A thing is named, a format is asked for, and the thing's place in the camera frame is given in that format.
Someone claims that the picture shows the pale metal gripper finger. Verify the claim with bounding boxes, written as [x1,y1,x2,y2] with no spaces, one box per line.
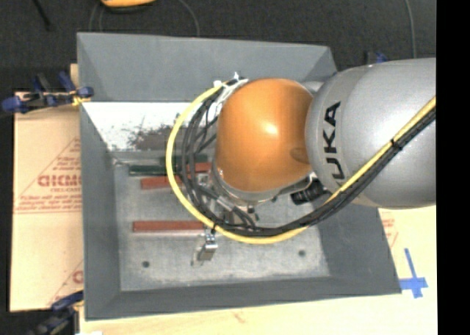
[190,229,220,267]

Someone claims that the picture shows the red-brown flat block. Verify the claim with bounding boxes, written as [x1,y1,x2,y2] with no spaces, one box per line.
[131,220,207,234]
[140,162,213,191]

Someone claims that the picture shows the grey metal bin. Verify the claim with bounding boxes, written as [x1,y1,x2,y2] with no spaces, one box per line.
[76,32,402,320]

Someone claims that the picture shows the dark green flat block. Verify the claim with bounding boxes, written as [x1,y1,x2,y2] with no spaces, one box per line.
[128,155,209,177]

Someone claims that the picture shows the brown cardboard board red print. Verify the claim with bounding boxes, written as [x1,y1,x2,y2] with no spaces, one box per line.
[9,101,400,313]

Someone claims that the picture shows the black cylinder on white bracket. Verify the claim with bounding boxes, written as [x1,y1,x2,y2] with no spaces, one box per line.
[290,180,327,206]

